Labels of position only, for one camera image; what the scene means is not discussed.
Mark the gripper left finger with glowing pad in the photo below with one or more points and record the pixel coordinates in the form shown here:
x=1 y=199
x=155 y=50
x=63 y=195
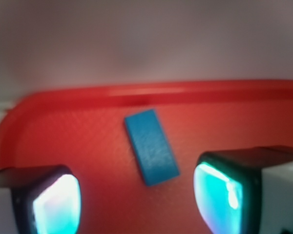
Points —
x=39 y=200

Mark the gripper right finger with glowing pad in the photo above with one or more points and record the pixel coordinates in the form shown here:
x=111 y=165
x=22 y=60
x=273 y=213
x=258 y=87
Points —
x=246 y=191

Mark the blue rectangular block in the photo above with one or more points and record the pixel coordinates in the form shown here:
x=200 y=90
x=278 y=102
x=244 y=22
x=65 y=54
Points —
x=152 y=149

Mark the red plastic tray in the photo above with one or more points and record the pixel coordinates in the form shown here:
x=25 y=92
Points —
x=84 y=129

